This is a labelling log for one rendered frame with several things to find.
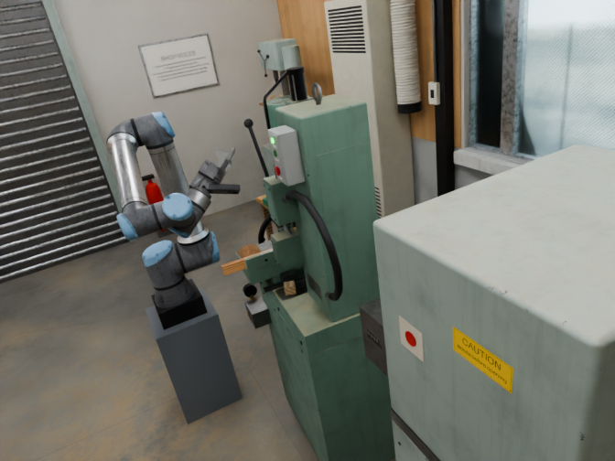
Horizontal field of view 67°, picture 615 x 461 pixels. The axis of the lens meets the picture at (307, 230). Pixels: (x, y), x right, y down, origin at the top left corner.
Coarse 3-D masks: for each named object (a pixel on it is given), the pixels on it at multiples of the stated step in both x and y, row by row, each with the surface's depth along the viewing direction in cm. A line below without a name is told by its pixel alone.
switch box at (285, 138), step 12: (276, 132) 134; (288, 132) 132; (276, 144) 134; (288, 144) 133; (288, 156) 135; (300, 156) 136; (288, 168) 136; (300, 168) 138; (288, 180) 137; (300, 180) 139
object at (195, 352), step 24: (216, 312) 222; (168, 336) 212; (192, 336) 218; (216, 336) 224; (168, 360) 216; (192, 360) 222; (216, 360) 228; (192, 384) 227; (216, 384) 233; (192, 408) 231; (216, 408) 238
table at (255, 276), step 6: (258, 246) 199; (264, 246) 198; (270, 246) 198; (240, 258) 192; (270, 264) 183; (276, 264) 184; (300, 264) 189; (246, 270) 183; (258, 270) 182; (264, 270) 183; (270, 270) 184; (276, 270) 185; (288, 270) 187; (246, 276) 188; (252, 276) 182; (258, 276) 183; (264, 276) 184; (270, 276) 185; (252, 282) 183; (258, 282) 184
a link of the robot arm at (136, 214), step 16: (128, 128) 183; (112, 144) 178; (128, 144) 178; (128, 160) 168; (128, 176) 161; (128, 192) 154; (144, 192) 158; (128, 208) 148; (144, 208) 147; (128, 224) 144; (144, 224) 145; (160, 224) 147
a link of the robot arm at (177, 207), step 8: (168, 200) 146; (176, 200) 147; (184, 200) 147; (160, 208) 147; (168, 208) 146; (176, 208) 146; (184, 208) 147; (192, 208) 151; (160, 216) 146; (168, 216) 145; (176, 216) 145; (184, 216) 147; (192, 216) 153; (168, 224) 148; (176, 224) 150; (184, 224) 153
